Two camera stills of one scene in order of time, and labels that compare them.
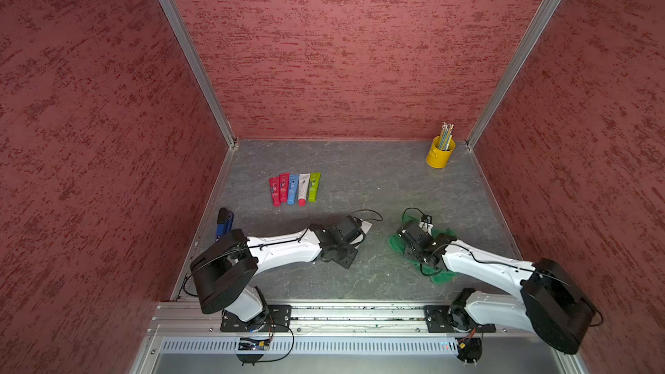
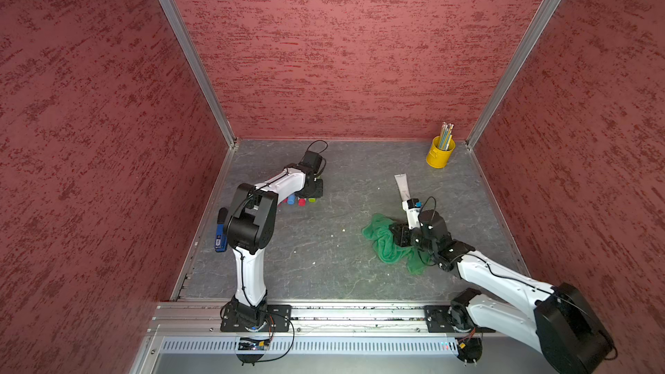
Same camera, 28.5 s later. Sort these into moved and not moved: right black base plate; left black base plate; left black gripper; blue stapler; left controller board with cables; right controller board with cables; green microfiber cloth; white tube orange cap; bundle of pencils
Moved: white tube orange cap; left black gripper; green microfiber cloth
Not moved: right controller board with cables; left black base plate; blue stapler; bundle of pencils; left controller board with cables; right black base plate
